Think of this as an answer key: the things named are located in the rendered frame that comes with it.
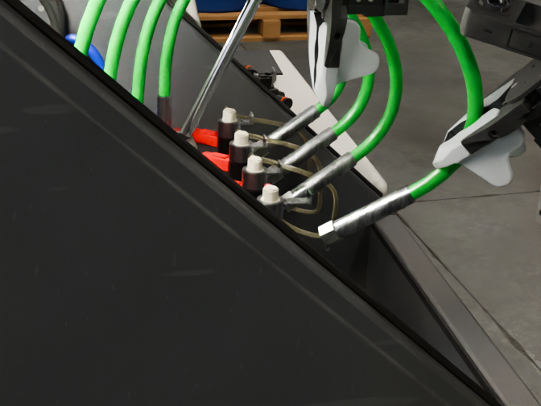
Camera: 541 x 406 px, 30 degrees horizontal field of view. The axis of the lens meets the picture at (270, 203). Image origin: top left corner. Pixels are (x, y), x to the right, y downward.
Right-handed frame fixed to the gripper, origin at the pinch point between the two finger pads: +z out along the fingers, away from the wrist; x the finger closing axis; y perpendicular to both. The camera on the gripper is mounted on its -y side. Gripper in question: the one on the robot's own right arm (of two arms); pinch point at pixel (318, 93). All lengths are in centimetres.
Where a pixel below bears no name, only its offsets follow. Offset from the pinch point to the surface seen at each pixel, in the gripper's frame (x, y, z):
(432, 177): -13.8, 7.2, 3.6
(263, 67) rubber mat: 92, 15, 25
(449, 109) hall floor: 336, 161, 124
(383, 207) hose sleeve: -12.5, 3.3, 6.9
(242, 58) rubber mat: 98, 12, 25
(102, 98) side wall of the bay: -34.8, -23.0, -11.9
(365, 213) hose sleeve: -11.7, 1.8, 7.7
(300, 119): 23.3, 4.5, 11.3
